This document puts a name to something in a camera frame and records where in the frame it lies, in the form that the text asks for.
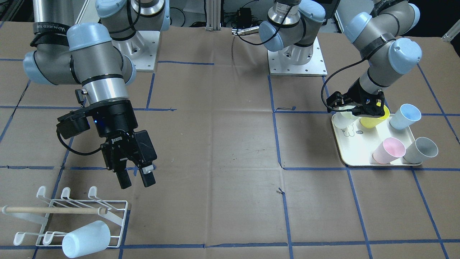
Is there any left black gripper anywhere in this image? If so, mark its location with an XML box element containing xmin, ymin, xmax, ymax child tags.
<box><xmin>326</xmin><ymin>79</ymin><xmax>385</xmax><ymax>117</ymax></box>

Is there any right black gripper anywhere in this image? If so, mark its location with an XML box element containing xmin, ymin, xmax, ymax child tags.
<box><xmin>86</xmin><ymin>100</ymin><xmax>157</xmax><ymax>190</ymax></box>

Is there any cream plastic cup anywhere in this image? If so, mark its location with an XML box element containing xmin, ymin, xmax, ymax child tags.
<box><xmin>332</xmin><ymin>111</ymin><xmax>359</xmax><ymax>128</ymax></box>

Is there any light blue plastic cup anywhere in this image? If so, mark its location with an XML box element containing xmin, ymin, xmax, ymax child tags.
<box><xmin>62</xmin><ymin>220</ymin><xmax>111</xmax><ymax>258</ymax></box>

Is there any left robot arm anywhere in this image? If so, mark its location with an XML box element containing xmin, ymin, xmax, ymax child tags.
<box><xmin>258</xmin><ymin>0</ymin><xmax>422</xmax><ymax>118</ymax></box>

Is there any yellow plastic cup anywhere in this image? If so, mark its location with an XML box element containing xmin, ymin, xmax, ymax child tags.
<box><xmin>360</xmin><ymin>105</ymin><xmax>390</xmax><ymax>128</ymax></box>

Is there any pink plastic cup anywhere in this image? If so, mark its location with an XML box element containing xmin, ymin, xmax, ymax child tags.
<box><xmin>372</xmin><ymin>137</ymin><xmax>406</xmax><ymax>164</ymax></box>

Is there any grey plastic cup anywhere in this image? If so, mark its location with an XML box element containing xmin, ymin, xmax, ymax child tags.
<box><xmin>404</xmin><ymin>137</ymin><xmax>438</xmax><ymax>164</ymax></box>

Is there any cream serving tray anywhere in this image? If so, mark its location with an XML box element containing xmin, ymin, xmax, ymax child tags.
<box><xmin>332</xmin><ymin>119</ymin><xmax>415</xmax><ymax>167</ymax></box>

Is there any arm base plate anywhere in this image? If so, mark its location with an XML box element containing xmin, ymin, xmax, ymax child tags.
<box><xmin>267</xmin><ymin>38</ymin><xmax>327</xmax><ymax>77</ymax></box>
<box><xmin>119</xmin><ymin>31</ymin><xmax>161</xmax><ymax>72</ymax></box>

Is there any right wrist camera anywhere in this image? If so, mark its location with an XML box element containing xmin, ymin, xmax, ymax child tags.
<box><xmin>56</xmin><ymin>110</ymin><xmax>90</xmax><ymax>139</ymax></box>

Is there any white wire cup rack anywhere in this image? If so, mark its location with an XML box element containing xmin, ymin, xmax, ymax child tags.
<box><xmin>1</xmin><ymin>186</ymin><xmax>131</xmax><ymax>249</ymax></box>

